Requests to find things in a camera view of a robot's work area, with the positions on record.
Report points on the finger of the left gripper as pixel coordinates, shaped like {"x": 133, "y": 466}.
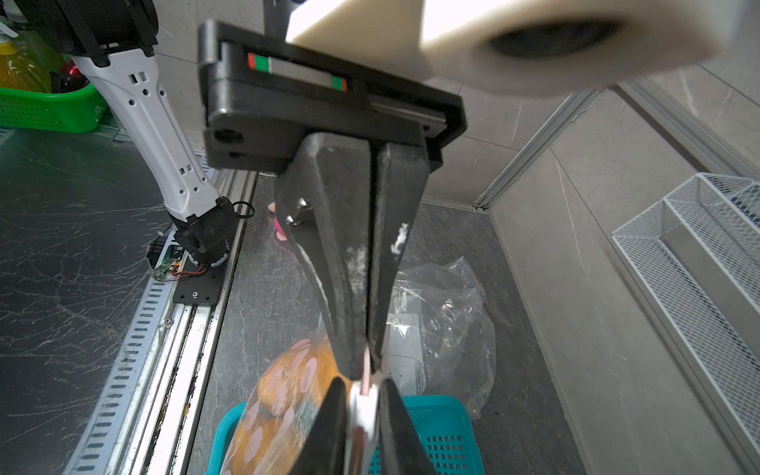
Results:
{"x": 400, "y": 175}
{"x": 323, "y": 204}

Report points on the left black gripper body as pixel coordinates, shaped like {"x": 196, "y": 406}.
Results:
{"x": 262, "y": 97}

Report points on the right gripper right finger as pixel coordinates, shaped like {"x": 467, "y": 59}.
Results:
{"x": 402, "y": 451}

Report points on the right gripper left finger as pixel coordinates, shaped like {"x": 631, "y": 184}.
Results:
{"x": 324, "y": 450}

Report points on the clear pink-dotted zipper bag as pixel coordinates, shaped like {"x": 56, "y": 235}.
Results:
{"x": 291, "y": 404}

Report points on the potato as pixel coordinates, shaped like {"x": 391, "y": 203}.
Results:
{"x": 291, "y": 404}

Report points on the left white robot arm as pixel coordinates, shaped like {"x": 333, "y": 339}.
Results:
{"x": 112, "y": 43}

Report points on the teal plastic basket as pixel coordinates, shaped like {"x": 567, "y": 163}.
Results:
{"x": 442, "y": 423}

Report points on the pink plush pig toy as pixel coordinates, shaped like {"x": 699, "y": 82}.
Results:
{"x": 278, "y": 228}

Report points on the green plastic basket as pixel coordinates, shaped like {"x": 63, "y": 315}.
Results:
{"x": 75, "y": 112}

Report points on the yellow bottle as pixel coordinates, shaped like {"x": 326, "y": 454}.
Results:
{"x": 20, "y": 73}

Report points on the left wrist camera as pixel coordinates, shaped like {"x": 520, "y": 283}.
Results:
{"x": 528, "y": 48}

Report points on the white wire mesh shelf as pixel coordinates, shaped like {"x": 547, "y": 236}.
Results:
{"x": 694, "y": 255}

